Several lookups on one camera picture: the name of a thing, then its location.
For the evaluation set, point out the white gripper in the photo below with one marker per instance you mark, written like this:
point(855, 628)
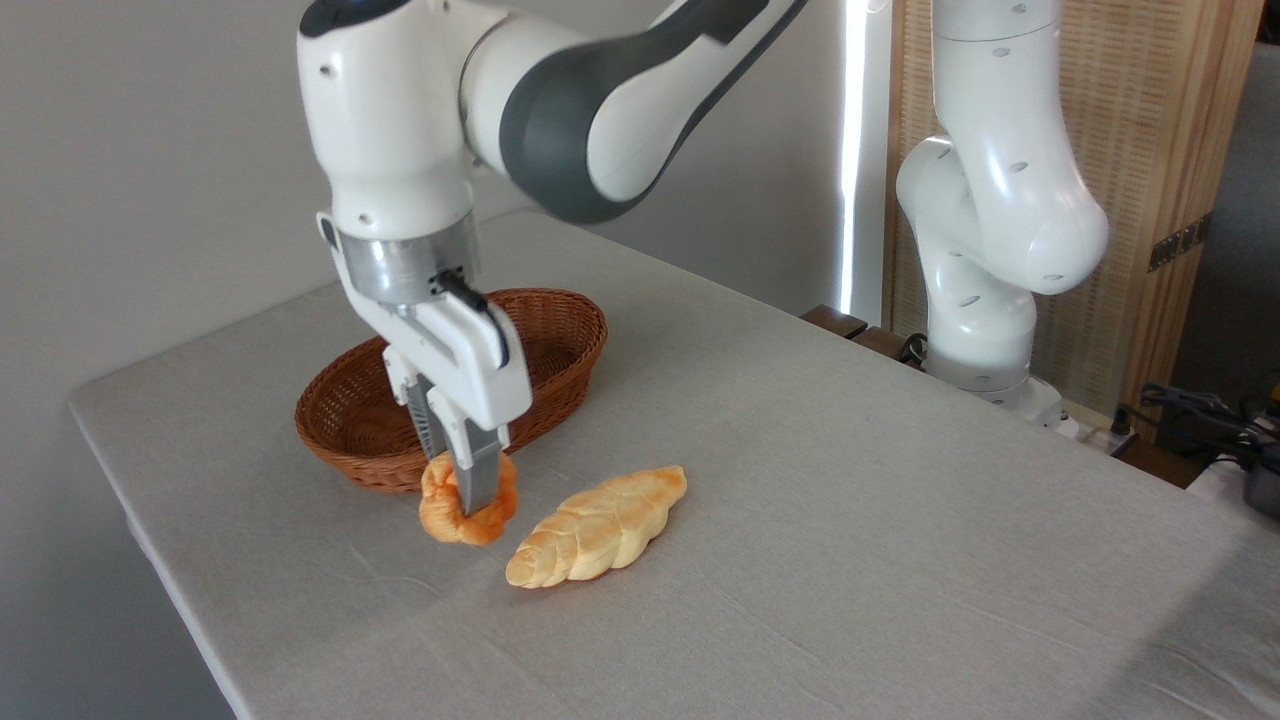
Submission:
point(480, 360)

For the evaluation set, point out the orange twisted bread roll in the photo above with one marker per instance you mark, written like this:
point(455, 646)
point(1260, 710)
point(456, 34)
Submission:
point(445, 520)

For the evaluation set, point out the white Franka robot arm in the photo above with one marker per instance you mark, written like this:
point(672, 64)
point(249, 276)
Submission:
point(390, 120)

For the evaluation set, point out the brown wicker basket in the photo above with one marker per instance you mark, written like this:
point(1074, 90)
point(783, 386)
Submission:
point(345, 420)

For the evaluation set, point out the braided golden bread loaf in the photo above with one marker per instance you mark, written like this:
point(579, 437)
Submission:
point(595, 528)

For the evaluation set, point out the grey tablecloth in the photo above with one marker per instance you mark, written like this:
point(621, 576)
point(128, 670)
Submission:
point(800, 560)

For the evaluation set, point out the dark wooden furniture piece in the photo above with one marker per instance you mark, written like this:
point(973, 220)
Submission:
point(840, 322)

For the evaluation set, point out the wooden slatted screen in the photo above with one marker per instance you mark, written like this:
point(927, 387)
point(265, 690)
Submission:
point(1150, 100)

